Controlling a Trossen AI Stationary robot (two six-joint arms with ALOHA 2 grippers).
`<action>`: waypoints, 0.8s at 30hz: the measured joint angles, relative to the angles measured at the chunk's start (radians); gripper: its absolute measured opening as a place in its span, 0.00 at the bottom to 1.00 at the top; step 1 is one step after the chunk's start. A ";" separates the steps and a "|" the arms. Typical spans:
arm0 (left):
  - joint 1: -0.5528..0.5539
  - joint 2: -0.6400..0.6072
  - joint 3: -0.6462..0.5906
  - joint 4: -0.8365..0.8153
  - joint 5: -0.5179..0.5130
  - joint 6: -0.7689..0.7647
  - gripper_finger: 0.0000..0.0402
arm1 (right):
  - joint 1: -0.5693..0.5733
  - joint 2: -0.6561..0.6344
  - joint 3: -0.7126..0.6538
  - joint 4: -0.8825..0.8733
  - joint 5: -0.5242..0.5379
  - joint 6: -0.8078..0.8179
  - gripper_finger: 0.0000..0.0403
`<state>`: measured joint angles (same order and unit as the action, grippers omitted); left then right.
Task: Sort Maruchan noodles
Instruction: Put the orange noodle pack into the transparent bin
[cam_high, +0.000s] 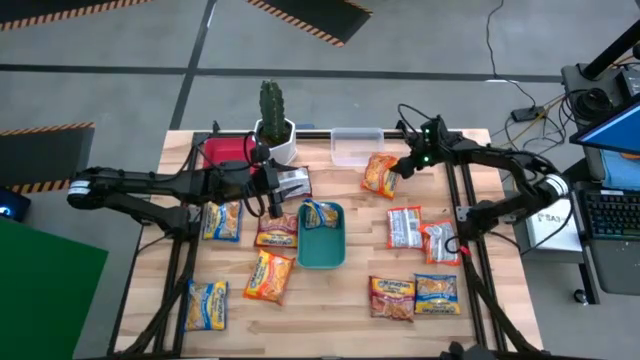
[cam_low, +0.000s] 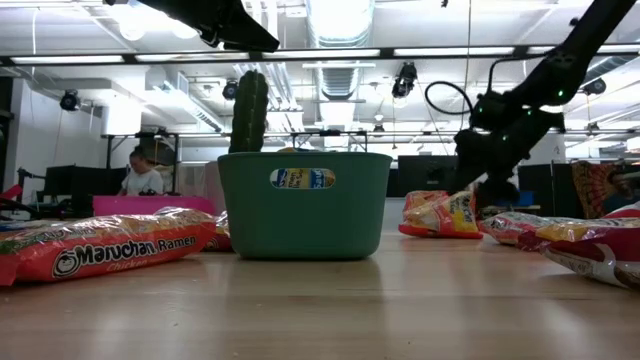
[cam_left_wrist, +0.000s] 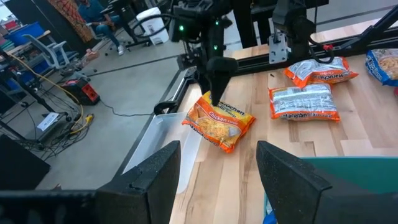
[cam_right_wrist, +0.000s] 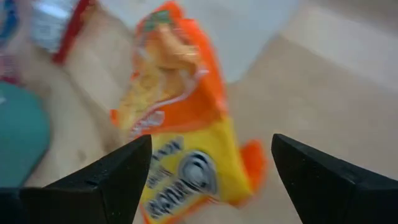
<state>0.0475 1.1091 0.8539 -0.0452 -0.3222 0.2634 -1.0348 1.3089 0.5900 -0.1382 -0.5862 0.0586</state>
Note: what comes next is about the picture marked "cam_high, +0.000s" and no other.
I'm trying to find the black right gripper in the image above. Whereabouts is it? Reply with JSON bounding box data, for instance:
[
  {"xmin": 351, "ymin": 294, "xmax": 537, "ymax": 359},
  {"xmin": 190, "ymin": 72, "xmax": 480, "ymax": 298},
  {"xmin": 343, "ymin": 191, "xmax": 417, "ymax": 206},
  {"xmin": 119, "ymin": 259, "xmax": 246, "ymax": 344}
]
[{"xmin": 391, "ymin": 142, "xmax": 451, "ymax": 180}]

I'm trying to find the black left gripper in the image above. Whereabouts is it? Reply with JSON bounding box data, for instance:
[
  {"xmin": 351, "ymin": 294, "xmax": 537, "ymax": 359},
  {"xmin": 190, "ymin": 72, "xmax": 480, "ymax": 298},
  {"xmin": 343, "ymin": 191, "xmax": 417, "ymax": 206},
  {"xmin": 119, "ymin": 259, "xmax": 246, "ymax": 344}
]
[{"xmin": 251, "ymin": 160, "xmax": 307, "ymax": 202}]

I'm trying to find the red Maruchan ramen pack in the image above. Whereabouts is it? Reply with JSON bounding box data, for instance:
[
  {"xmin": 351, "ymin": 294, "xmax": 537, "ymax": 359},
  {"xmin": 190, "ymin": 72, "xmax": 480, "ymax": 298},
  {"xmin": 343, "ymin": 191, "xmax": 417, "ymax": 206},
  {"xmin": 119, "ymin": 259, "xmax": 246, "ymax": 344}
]
[
  {"xmin": 276, "ymin": 166, "xmax": 314, "ymax": 202},
  {"xmin": 368, "ymin": 275, "xmax": 417, "ymax": 323},
  {"xmin": 254, "ymin": 211, "xmax": 300, "ymax": 250}
]

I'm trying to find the orange Maruchan ramen pack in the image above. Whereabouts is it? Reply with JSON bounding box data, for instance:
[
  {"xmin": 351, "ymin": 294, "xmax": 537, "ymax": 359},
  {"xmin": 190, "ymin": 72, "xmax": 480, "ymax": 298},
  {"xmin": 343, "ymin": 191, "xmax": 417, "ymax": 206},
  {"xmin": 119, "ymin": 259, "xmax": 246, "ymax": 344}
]
[
  {"xmin": 242, "ymin": 249, "xmax": 296, "ymax": 307},
  {"xmin": 419, "ymin": 219, "xmax": 462, "ymax": 267},
  {"xmin": 385, "ymin": 205, "xmax": 424, "ymax": 251},
  {"xmin": 360, "ymin": 151, "xmax": 402, "ymax": 201}
]

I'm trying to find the blue Maruchan ramen pack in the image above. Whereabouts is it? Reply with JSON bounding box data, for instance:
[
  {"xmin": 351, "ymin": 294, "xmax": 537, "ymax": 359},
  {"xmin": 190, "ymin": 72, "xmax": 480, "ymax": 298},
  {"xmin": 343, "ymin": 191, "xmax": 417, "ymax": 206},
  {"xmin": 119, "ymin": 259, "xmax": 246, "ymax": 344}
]
[
  {"xmin": 301, "ymin": 198, "xmax": 341, "ymax": 231},
  {"xmin": 413, "ymin": 272, "xmax": 462, "ymax": 317},
  {"xmin": 201, "ymin": 200, "xmax": 244, "ymax": 244},
  {"xmin": 183, "ymin": 279, "xmax": 229, "ymax": 333}
]

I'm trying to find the teal plastic bin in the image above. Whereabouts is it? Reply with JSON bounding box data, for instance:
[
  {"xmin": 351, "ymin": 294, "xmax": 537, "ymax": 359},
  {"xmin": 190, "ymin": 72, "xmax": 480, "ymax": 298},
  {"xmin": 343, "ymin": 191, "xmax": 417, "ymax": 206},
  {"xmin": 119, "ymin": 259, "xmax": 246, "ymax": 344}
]
[{"xmin": 295, "ymin": 200, "xmax": 347, "ymax": 271}]

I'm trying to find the clear plastic container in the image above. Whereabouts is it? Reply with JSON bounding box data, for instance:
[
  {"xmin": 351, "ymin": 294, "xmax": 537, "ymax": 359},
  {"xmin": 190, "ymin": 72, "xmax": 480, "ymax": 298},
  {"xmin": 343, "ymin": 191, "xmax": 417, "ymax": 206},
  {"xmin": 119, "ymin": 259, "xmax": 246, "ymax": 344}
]
[{"xmin": 330, "ymin": 126, "xmax": 386, "ymax": 168}]

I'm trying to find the red plastic bin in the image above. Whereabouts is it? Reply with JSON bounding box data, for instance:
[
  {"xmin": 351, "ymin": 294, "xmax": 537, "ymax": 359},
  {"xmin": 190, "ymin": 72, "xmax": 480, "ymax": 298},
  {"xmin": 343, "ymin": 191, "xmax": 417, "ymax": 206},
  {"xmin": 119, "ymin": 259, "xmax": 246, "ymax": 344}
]
[{"xmin": 201, "ymin": 136, "xmax": 257, "ymax": 172}]

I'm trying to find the green cactus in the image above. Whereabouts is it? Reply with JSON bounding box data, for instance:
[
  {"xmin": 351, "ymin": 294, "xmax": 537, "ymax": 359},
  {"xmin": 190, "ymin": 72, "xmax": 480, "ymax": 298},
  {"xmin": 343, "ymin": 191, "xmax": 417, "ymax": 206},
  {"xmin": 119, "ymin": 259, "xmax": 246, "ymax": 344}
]
[{"xmin": 258, "ymin": 78, "xmax": 287, "ymax": 146}]

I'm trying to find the black power adapter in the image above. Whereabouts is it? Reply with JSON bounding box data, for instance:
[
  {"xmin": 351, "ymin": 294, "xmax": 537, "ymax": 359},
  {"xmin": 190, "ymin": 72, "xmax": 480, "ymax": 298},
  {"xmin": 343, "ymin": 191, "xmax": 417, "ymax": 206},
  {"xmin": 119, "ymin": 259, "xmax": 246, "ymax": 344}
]
[{"xmin": 509, "ymin": 104, "xmax": 547, "ymax": 123}]

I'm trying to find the white box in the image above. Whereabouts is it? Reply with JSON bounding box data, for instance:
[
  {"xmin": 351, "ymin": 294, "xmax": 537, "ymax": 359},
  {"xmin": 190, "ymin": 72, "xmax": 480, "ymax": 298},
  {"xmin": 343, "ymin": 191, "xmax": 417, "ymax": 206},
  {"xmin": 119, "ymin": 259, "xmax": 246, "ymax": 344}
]
[{"xmin": 524, "ymin": 197, "xmax": 585, "ymax": 253}]

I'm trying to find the hazard-striped black floor mat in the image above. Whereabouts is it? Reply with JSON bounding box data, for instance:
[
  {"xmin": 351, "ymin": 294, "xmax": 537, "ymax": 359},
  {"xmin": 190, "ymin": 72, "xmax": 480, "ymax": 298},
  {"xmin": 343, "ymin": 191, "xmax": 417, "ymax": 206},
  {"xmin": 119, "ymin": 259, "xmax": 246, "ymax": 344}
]
[
  {"xmin": 0, "ymin": 0, "xmax": 154, "ymax": 32},
  {"xmin": 243, "ymin": 0, "xmax": 374, "ymax": 49},
  {"xmin": 0, "ymin": 121, "xmax": 96, "ymax": 195}
]

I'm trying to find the black keyboard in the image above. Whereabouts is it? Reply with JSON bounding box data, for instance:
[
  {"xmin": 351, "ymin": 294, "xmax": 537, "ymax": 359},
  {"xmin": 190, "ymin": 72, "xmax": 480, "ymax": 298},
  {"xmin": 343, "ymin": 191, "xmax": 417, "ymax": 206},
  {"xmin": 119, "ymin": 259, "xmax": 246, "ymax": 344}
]
[{"xmin": 581, "ymin": 187, "xmax": 640, "ymax": 242}]

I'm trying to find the monitor with blue screen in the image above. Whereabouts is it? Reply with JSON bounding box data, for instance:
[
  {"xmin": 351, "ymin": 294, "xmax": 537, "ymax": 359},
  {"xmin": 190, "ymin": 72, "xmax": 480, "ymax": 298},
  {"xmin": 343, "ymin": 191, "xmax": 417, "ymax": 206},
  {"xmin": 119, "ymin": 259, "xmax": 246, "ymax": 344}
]
[{"xmin": 569, "ymin": 94, "xmax": 640, "ymax": 157}]

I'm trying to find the grey equipment cart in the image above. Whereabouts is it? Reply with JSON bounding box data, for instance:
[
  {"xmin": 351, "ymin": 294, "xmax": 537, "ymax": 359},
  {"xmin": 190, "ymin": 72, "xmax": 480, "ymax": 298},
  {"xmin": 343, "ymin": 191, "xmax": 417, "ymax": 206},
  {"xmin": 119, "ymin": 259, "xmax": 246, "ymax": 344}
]
[{"xmin": 559, "ymin": 62, "xmax": 640, "ymax": 306}]

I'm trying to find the black stand pole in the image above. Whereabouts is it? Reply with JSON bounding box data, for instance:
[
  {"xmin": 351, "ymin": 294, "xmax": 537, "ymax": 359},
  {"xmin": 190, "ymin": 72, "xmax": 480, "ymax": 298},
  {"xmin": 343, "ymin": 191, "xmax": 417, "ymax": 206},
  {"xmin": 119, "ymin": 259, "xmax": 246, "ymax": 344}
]
[{"xmin": 581, "ymin": 18, "xmax": 640, "ymax": 81}]

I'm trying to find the green floor mat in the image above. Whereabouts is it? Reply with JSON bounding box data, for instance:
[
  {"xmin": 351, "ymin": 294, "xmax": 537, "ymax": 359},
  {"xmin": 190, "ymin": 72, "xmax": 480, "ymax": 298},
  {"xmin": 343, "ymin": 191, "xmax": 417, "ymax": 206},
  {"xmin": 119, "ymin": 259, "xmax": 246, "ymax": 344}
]
[{"xmin": 0, "ymin": 214, "xmax": 110, "ymax": 360}]

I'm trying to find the black device with blue light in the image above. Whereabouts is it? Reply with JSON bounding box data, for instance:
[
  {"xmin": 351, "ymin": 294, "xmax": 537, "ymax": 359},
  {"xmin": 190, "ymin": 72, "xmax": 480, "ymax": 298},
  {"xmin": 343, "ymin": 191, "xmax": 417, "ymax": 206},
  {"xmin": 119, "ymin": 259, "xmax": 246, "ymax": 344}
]
[{"xmin": 0, "ymin": 185, "xmax": 32, "ymax": 224}]

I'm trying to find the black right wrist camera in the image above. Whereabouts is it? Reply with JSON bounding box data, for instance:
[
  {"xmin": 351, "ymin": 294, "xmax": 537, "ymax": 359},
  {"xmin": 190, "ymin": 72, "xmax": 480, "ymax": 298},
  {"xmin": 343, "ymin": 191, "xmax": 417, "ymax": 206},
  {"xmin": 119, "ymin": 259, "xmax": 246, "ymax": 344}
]
[{"xmin": 418, "ymin": 114, "xmax": 447, "ymax": 146}]

